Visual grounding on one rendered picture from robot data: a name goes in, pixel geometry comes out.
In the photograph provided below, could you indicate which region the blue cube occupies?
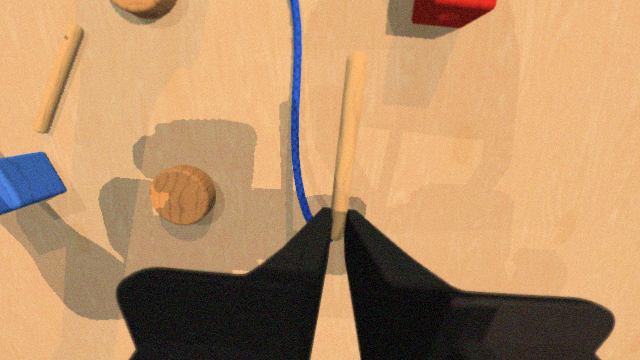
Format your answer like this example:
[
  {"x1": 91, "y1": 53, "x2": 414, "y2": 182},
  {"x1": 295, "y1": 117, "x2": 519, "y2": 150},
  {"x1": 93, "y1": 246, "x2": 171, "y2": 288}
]
[{"x1": 0, "y1": 152, "x2": 66, "y2": 215}]

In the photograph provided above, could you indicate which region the blue string with wooden stick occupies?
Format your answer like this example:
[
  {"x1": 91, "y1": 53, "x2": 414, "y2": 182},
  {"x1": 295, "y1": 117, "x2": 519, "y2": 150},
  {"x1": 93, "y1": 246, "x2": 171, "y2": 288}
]
[{"x1": 290, "y1": 0, "x2": 367, "y2": 242}]

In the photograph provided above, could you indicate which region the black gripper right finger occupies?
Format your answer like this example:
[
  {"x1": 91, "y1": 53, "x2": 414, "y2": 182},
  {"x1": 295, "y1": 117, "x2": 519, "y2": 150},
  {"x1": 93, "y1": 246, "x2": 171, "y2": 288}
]
[{"x1": 344, "y1": 209, "x2": 616, "y2": 360}]

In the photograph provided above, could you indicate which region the thin wooden stick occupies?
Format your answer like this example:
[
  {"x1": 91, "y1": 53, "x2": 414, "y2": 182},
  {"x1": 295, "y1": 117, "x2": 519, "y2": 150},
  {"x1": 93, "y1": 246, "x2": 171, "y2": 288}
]
[{"x1": 33, "y1": 23, "x2": 84, "y2": 134}]

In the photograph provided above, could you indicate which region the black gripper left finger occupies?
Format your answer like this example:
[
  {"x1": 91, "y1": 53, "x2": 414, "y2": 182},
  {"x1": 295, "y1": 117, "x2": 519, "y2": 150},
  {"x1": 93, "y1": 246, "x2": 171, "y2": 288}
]
[{"x1": 116, "y1": 207, "x2": 333, "y2": 360}]

